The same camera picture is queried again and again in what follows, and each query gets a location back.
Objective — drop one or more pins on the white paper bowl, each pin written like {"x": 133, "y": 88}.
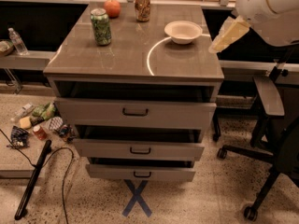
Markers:
{"x": 183, "y": 32}

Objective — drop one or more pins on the bowl on left shelf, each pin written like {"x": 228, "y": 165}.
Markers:
{"x": 6, "y": 47}

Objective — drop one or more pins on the plastic bottle on floor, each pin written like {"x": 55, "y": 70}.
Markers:
{"x": 22, "y": 112}

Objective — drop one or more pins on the bottom drawer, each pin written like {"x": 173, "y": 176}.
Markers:
{"x": 140, "y": 173}

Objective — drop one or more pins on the yellow sponge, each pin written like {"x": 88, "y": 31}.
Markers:
{"x": 25, "y": 123}

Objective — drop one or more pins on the black stick on floor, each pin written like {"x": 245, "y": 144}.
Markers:
{"x": 21, "y": 211}

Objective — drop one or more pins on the middle drawer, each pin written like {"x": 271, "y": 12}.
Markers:
{"x": 136, "y": 150}

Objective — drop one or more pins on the black office chair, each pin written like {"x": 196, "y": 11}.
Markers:
{"x": 276, "y": 132}

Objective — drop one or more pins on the top drawer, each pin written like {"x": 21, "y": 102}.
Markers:
{"x": 143, "y": 114}

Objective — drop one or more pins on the red apple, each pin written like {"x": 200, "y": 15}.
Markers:
{"x": 112, "y": 8}

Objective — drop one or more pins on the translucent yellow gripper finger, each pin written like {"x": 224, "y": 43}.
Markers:
{"x": 231, "y": 31}

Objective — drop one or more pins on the red can on floor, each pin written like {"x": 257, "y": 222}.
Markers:
{"x": 39, "y": 132}

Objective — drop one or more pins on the drawer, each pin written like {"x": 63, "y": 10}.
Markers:
{"x": 143, "y": 114}
{"x": 136, "y": 150}
{"x": 140, "y": 173}

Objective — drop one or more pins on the green soda can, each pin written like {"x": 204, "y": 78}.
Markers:
{"x": 101, "y": 26}

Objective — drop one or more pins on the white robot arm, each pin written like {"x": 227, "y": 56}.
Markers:
{"x": 275, "y": 21}

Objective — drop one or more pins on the blue chip bag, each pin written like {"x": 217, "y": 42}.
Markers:
{"x": 18, "y": 138}

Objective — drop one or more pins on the grey drawer cabinet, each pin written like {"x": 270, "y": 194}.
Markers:
{"x": 141, "y": 63}

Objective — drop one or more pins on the green snack bag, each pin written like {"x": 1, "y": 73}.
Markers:
{"x": 45, "y": 112}

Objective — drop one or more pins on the brown soda can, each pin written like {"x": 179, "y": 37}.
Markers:
{"x": 142, "y": 10}

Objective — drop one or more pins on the clear water bottle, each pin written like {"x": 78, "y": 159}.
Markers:
{"x": 17, "y": 42}

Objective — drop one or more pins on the white patterned packet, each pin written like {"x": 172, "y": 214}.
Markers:
{"x": 55, "y": 123}

